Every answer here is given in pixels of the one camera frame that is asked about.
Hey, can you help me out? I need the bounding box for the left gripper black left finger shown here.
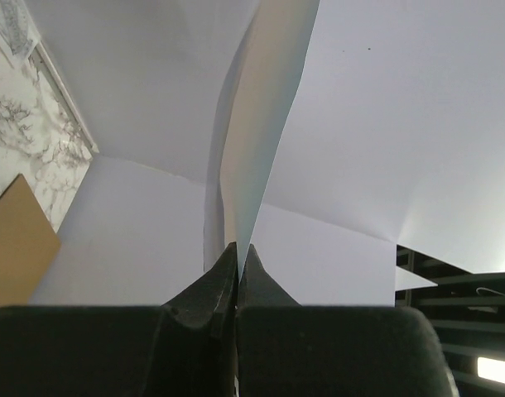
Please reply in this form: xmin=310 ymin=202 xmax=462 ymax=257
xmin=0 ymin=244 xmax=238 ymax=396

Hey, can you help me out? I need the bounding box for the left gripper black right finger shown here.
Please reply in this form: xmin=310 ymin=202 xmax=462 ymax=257
xmin=236 ymin=246 xmax=459 ymax=396

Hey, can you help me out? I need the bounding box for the brown cardboard backing board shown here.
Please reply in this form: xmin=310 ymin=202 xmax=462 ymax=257
xmin=0 ymin=175 xmax=61 ymax=307

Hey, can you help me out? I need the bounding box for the white photo paper sheet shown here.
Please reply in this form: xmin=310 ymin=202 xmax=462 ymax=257
xmin=203 ymin=1 xmax=320 ymax=270

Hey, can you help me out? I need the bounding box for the ceiling light fixture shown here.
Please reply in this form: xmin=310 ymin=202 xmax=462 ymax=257
xmin=477 ymin=357 xmax=505 ymax=384

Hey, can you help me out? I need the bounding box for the white label strip at wall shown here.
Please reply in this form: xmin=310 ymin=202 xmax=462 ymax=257
xmin=0 ymin=0 xmax=41 ymax=68

